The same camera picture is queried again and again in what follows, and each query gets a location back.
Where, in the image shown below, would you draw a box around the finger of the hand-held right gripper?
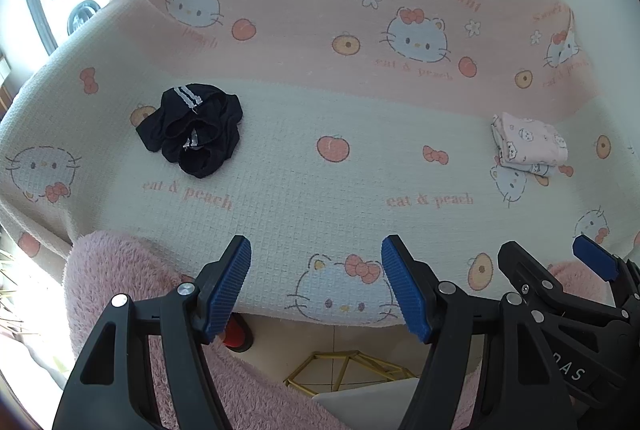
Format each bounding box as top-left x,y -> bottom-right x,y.
572,235 -> 640,308
497,240 -> 568,311

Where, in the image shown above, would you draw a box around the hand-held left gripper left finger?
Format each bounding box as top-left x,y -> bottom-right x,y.
52,235 -> 252,430

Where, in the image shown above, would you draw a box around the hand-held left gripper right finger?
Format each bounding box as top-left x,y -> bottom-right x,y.
381,235 -> 596,430

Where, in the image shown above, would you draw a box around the navy shorts with white stripes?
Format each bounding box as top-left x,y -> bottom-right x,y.
135,84 -> 244,179

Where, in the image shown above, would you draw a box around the folded pink printed clothes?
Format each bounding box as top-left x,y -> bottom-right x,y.
490,112 -> 569,179

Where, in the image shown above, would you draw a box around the red round object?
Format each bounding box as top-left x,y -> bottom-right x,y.
222,312 -> 254,354

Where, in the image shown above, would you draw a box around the person's pink fluffy clothing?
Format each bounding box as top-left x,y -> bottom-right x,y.
64,230 -> 640,430

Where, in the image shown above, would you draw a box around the pink cartoon printed blanket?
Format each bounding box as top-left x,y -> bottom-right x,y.
0,0 -> 640,327

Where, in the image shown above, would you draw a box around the black round object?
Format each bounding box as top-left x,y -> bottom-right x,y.
67,0 -> 102,33

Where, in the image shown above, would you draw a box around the gold wire frame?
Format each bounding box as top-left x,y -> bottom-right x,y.
283,350 -> 418,397

